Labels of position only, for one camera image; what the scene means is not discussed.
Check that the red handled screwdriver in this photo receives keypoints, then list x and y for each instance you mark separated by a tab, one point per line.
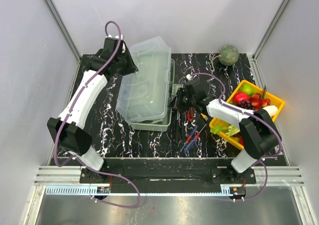
194	133

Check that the yellow utility knife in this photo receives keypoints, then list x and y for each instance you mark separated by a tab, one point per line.
204	117

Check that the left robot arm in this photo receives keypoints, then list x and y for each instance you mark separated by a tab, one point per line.
67	130

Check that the clear and green toolbox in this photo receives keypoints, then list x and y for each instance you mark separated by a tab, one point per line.
144	96

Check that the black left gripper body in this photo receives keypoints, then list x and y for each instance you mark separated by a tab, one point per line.
125	65

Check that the green netted melon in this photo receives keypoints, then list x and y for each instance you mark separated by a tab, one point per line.
227	56

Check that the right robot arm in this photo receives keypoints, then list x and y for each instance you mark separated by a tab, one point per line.
258	131

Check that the steel claw hammer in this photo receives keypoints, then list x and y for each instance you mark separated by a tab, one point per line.
176	129

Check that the small red apples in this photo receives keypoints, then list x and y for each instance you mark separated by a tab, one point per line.
258	101

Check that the green celery stalk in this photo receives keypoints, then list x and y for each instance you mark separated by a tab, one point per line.
232	130

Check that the red apple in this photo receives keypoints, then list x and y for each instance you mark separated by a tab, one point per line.
240	97

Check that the blue handled screwdriver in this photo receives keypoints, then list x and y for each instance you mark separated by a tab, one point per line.
188	146

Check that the purple grape bunch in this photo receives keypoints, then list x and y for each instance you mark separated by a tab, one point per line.
246	105

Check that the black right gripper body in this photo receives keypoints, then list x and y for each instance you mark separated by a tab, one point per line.
183	101

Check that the yellow plastic bin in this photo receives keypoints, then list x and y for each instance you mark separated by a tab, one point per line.
235	141

